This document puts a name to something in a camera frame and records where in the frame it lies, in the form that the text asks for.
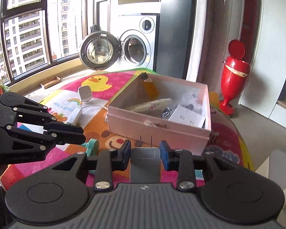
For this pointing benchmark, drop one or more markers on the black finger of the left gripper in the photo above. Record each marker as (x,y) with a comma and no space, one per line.
(59,135)

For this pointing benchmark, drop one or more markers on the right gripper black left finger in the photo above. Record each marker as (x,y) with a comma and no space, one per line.
(109,161)

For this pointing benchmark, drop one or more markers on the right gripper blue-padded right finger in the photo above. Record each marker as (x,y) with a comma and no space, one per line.
(179,160)

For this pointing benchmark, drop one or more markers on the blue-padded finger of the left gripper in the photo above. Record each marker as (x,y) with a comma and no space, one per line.
(24,110)

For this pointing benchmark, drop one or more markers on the teal plastic hook tool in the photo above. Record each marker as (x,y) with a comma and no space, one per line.
(92,147)

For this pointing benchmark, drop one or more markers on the grey square power adapter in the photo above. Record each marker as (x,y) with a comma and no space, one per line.
(145,165)

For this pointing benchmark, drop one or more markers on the cream cosmetic tube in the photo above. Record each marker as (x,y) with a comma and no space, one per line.
(150,106)

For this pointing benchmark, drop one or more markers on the white round-cornered plug adapter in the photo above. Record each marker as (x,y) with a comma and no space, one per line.
(85,93)

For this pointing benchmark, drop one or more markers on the white ethernet adapter with cable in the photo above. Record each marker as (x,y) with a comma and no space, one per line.
(76,114)

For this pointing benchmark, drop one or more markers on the yellow oil bottle black cap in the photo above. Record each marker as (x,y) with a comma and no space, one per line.
(149,86)

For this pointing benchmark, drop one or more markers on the small wooden tray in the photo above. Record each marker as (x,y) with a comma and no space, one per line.
(50,82)

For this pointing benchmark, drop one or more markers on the colourful cartoon play mat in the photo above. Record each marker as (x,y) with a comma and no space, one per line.
(105,98)

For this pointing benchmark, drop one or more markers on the pink cardboard box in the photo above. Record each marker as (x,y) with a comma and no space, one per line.
(140,126)

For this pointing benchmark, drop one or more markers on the clear plastic bag with items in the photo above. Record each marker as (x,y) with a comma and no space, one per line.
(188,100)

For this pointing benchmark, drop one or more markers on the washing machine round door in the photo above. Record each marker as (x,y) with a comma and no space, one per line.
(99,50)

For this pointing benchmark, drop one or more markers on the silver washing machine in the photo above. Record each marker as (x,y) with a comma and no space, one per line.
(137,35)

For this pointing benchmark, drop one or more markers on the red pedestal trash bin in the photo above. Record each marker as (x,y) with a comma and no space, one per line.
(234,76)

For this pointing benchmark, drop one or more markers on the grey tv wall cabinet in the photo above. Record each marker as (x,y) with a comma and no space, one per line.
(283,88)

